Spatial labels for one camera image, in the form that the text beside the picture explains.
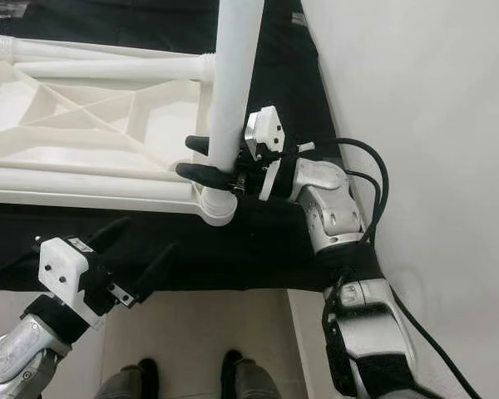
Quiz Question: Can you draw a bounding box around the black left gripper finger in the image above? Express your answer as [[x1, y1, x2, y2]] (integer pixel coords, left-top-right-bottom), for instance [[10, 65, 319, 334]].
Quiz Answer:
[[90, 215, 130, 247], [136, 244, 177, 297]]

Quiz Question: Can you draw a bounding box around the black tablecloth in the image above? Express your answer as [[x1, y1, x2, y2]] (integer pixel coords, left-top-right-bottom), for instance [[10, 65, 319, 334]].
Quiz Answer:
[[0, 0, 350, 293]]

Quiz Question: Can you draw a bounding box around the grey robot left leg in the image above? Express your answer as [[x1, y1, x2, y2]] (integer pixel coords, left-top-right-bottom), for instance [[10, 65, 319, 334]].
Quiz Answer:
[[96, 359, 159, 399]]

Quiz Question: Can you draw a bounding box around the grey robot leg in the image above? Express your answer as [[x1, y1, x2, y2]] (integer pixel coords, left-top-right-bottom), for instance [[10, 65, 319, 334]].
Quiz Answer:
[[220, 351, 284, 399], [96, 359, 159, 399]]

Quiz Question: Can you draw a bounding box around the white plastic table top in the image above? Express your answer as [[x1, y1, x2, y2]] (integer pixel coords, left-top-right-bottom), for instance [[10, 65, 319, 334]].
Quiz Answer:
[[0, 29, 238, 227]]

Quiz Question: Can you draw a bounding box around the grey robot right leg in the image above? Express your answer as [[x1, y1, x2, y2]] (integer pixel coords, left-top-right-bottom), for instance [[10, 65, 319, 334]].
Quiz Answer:
[[220, 351, 284, 399]]

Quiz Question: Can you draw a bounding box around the clear tape strip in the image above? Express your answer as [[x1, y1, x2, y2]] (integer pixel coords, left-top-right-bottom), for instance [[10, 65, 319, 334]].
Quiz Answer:
[[0, 2, 30, 19]]

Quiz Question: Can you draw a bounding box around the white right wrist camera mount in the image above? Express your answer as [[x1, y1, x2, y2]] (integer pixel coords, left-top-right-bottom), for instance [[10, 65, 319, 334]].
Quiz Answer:
[[244, 105, 317, 202]]

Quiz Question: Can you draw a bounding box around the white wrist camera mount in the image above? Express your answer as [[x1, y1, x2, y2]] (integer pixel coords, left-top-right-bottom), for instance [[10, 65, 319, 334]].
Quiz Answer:
[[244, 105, 317, 202], [37, 235, 109, 327]]

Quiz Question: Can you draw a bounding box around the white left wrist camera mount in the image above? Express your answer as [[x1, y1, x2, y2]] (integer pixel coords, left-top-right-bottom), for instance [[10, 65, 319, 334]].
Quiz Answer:
[[37, 235, 109, 327]]

